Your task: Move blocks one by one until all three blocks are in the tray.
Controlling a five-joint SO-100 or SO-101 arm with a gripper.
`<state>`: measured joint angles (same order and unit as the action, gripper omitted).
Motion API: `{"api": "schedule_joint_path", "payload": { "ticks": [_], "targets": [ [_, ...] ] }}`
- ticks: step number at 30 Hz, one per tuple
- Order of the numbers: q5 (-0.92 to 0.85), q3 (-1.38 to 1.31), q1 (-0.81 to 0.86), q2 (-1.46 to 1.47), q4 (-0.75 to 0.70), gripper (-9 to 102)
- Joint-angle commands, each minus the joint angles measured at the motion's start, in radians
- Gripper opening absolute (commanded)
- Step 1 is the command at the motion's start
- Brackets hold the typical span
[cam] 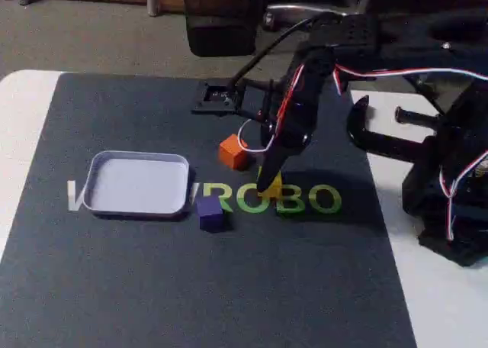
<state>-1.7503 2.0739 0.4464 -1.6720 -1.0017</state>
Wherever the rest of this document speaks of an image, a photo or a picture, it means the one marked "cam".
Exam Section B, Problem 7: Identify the yellow block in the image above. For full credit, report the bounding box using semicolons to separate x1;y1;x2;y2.
258;166;284;191

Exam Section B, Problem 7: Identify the orange block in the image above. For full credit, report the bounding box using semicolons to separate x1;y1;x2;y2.
218;133;249;170

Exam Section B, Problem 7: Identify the purple block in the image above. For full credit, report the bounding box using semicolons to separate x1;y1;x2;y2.
196;195;226;234

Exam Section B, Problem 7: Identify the white tray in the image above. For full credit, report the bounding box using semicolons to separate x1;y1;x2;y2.
85;150;191;218

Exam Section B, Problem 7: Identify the black table clamp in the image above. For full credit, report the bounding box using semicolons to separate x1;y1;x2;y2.
345;95;439;160

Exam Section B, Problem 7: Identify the chrome office chair base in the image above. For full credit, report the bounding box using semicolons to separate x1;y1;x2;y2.
262;0;371;32

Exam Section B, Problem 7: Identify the black rectangular case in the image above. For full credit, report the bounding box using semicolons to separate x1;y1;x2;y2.
182;0;264;57

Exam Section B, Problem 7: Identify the dark mat with ROBO print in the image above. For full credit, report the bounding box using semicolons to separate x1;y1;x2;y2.
0;72;419;348

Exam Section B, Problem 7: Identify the white looped wire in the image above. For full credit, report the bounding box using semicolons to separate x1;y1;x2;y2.
236;118;275;153

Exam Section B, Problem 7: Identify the black camera cable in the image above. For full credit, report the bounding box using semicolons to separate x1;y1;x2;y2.
226;11;344;97

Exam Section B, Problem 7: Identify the black camera box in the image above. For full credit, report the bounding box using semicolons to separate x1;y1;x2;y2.
190;80;275;120

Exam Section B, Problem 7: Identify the red white blue servo cable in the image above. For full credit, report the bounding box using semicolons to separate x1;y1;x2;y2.
438;149;488;242
331;67;488;97

